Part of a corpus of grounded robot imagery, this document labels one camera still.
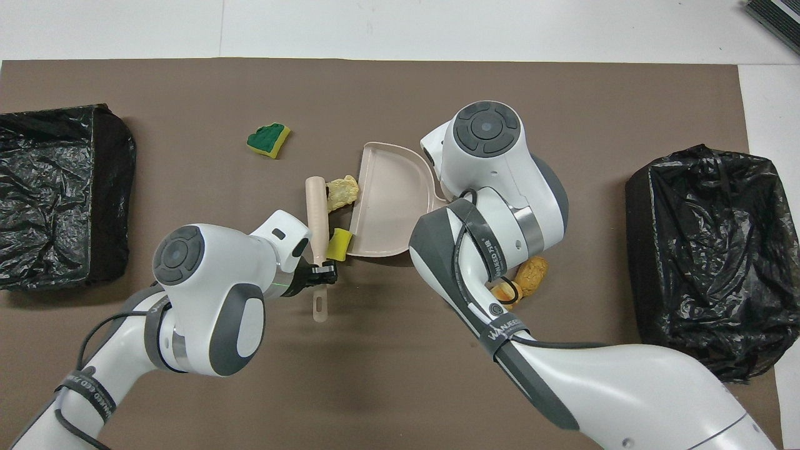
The small golden croissant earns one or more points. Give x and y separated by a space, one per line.
503 292

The beige hand brush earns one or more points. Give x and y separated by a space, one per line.
316 212

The open bin with black bag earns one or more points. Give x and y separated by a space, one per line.
719 250

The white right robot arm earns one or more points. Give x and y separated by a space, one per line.
500 162

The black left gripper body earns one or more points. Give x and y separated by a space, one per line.
300 275

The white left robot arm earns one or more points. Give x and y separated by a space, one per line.
212 294

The beige plastic dustpan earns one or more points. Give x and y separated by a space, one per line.
387 206

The small yellow sponge piece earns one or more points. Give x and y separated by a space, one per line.
339 245

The green and yellow sponge piece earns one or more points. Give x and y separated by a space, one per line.
265 140

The pale pastry piece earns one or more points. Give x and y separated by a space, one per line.
342 190

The brown table mat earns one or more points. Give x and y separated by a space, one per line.
387 387

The dark grey ribbed box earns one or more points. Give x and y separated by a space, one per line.
778 19

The round brown bread roll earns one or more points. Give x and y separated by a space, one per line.
532 274

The bin wrapped in black bag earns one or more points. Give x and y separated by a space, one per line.
56 187

